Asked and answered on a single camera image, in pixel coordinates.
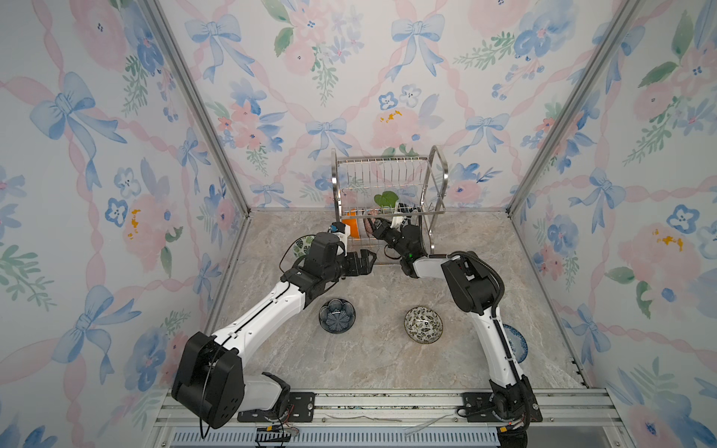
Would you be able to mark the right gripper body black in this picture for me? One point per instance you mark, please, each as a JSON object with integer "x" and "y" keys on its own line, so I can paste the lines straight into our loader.
{"x": 395, "y": 243}

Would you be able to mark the blue white patterned plate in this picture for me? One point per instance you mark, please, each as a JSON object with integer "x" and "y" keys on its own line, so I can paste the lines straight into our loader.
{"x": 517, "y": 342}

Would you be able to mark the green leaf pattern bowl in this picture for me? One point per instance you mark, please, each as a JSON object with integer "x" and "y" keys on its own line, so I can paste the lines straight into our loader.
{"x": 301, "y": 246}

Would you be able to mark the black white floral bowl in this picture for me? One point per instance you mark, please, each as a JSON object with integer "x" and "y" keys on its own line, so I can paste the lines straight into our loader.
{"x": 423, "y": 325}
{"x": 374, "y": 219}

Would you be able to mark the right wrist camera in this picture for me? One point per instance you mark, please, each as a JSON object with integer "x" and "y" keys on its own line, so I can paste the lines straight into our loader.
{"x": 404, "y": 214}

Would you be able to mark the stainless steel dish rack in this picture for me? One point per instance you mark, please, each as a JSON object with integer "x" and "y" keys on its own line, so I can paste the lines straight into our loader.
{"x": 401, "y": 186}

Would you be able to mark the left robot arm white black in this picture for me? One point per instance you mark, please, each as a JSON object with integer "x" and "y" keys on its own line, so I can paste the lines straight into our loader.
{"x": 211, "y": 382}

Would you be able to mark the green leaf-shaped dish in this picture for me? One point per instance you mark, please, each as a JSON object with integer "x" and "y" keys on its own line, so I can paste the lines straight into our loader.
{"x": 386, "y": 200}

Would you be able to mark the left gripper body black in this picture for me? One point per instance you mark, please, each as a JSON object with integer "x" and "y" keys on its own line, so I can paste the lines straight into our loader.
{"x": 332, "y": 273}

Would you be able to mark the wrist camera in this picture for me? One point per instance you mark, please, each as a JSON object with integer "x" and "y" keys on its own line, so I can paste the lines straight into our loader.
{"x": 404, "y": 214}
{"x": 342, "y": 231}

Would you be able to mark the white bowl orange outside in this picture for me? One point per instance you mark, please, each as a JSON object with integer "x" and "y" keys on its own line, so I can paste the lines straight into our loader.
{"x": 352, "y": 223}

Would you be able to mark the black white floral bowl front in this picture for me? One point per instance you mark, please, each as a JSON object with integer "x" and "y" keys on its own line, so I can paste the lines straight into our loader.
{"x": 423, "y": 325}

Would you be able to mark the dark blue flower bowl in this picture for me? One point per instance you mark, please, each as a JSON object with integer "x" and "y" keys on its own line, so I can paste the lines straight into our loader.
{"x": 337, "y": 316}

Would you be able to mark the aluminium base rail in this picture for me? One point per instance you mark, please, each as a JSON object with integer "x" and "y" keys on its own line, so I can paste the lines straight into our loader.
{"x": 408, "y": 418}

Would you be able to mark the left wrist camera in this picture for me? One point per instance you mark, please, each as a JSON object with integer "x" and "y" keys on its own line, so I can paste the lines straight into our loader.
{"x": 342, "y": 231}

